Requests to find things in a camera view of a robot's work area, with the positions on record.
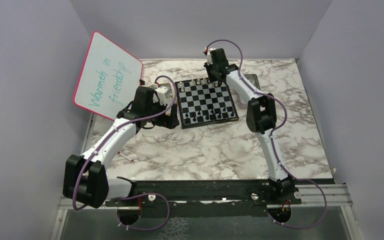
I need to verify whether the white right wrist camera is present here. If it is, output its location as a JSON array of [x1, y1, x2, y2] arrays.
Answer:
[[203, 47, 216, 65]]

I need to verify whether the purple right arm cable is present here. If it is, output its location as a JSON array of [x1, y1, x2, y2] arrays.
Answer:
[[203, 39, 328, 230]]

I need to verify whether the pink framed whiteboard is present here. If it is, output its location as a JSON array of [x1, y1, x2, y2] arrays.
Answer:
[[72, 31, 143, 120]]

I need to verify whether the red capped marker pen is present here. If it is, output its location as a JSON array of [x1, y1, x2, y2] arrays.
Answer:
[[117, 151, 134, 162]]

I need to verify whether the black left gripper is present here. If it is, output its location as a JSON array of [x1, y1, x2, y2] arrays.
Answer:
[[145, 97, 180, 129]]

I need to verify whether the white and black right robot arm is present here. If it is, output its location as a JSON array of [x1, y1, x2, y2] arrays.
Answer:
[[204, 48, 298, 204]]

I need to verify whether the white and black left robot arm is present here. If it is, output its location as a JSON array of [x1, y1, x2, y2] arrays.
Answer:
[[62, 86, 180, 208]]

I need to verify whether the black and white chessboard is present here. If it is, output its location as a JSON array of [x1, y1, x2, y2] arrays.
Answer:
[[174, 78, 239, 129]]

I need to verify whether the silver metal tin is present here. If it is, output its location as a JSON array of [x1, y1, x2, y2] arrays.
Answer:
[[239, 73, 263, 109]]

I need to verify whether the right aluminium extrusion rail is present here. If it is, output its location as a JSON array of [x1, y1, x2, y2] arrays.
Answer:
[[291, 184, 354, 208]]

